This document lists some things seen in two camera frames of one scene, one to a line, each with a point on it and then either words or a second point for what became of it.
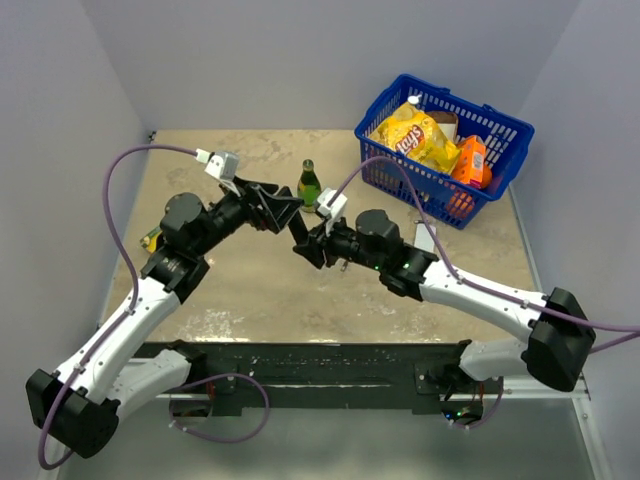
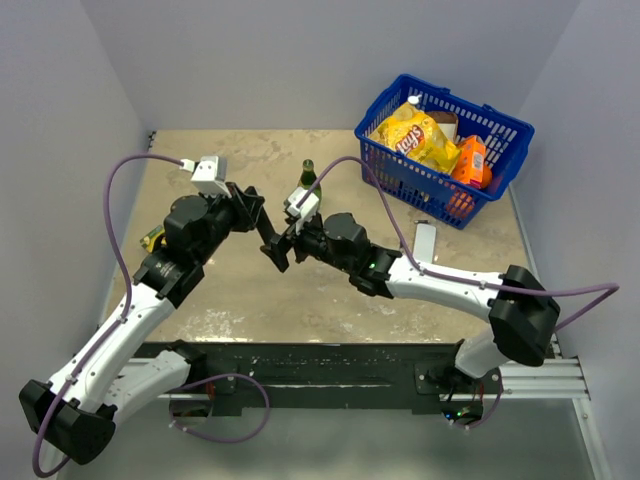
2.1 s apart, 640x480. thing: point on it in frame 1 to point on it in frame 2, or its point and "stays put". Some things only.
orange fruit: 460,204 stays put
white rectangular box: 423,238 stays put
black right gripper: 320,240 to 292,238
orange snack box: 470,164 stays put
